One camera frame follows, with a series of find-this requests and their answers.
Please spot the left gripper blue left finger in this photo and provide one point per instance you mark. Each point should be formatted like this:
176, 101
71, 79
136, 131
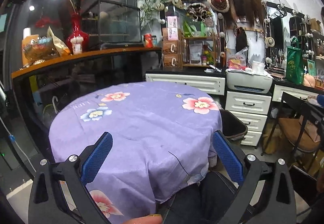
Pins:
93, 157

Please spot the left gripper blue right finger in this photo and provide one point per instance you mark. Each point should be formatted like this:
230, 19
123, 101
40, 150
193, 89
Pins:
229, 159

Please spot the black trash bin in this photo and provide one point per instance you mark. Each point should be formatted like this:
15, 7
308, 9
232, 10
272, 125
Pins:
232, 128

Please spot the person's left hand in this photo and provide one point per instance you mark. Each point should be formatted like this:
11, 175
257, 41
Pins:
150, 219

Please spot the white drawer cabinet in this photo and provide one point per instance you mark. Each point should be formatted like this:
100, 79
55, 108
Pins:
252, 110

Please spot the purple floral tablecloth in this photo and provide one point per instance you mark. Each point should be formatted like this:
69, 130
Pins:
161, 142

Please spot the brown cushioned chair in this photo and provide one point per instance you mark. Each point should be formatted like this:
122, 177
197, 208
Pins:
301, 123

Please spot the white printer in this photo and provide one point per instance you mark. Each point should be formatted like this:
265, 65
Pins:
248, 81

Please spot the green gift bag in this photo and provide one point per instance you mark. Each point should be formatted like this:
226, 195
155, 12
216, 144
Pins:
294, 67

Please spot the wooden counter top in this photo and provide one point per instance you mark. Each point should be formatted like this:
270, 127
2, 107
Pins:
85, 55

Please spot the brown coffee box lower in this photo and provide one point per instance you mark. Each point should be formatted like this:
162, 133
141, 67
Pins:
172, 61

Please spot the brown coffee box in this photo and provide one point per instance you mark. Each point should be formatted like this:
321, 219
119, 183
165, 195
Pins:
171, 47
172, 61

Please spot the clear plastic drink cup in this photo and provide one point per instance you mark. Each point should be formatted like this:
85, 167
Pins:
76, 43

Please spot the glass candy bowl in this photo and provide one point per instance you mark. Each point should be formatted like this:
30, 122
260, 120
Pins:
40, 48

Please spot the brown coffee box upper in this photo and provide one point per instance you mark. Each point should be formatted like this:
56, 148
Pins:
171, 47

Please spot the red ceramic vase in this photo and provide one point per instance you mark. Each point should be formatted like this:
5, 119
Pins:
77, 32

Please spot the wooden shelf rack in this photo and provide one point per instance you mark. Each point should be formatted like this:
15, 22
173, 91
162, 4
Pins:
200, 49

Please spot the red tin can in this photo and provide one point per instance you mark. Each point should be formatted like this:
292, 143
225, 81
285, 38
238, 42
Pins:
148, 40

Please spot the glass display case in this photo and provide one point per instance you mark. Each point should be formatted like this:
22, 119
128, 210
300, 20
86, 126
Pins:
110, 23

